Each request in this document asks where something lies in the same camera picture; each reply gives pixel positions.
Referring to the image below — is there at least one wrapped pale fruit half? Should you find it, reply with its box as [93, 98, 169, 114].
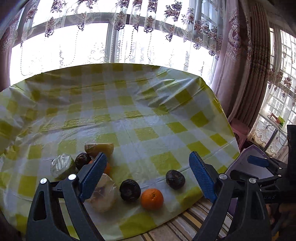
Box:
[86, 174, 118, 212]

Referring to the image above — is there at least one orange tangerine middle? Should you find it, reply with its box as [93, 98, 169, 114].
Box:
[140, 188, 164, 211]

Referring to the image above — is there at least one dark passion fruit back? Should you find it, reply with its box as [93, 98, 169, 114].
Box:
[74, 153, 92, 171]

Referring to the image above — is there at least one orange tangerine back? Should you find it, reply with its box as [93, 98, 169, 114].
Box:
[88, 160, 111, 176]

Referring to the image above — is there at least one green item on table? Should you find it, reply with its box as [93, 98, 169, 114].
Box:
[276, 116, 285, 127]

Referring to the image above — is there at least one brown striped drape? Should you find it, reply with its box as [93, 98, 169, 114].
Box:
[236, 1, 270, 129]

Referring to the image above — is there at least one white round side table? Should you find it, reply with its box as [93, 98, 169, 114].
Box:
[262, 114, 287, 152]

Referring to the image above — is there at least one wrapped green fruit slice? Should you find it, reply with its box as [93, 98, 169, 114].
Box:
[50, 153, 76, 180]

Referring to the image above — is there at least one floral pink curtain right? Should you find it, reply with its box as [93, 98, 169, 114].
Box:
[212, 1, 251, 121]

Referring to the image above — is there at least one person's left hand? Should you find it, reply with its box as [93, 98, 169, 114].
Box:
[266, 203, 296, 241]

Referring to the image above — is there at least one small dark passion fruit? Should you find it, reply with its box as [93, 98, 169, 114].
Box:
[119, 179, 141, 203]

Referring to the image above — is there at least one yellow checkered plastic tablecloth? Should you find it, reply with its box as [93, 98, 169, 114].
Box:
[1, 64, 239, 240]

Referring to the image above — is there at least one orange tangerine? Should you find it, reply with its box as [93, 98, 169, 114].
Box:
[140, 188, 164, 211]
[88, 160, 111, 176]

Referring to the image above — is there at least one purple white cardboard box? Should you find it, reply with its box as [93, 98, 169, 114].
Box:
[225, 145, 283, 204]

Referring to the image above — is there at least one pink plastic stool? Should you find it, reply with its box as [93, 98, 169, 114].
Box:
[230, 118, 249, 150]

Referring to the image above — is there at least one large dark passion fruit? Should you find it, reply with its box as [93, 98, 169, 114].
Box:
[166, 170, 186, 190]

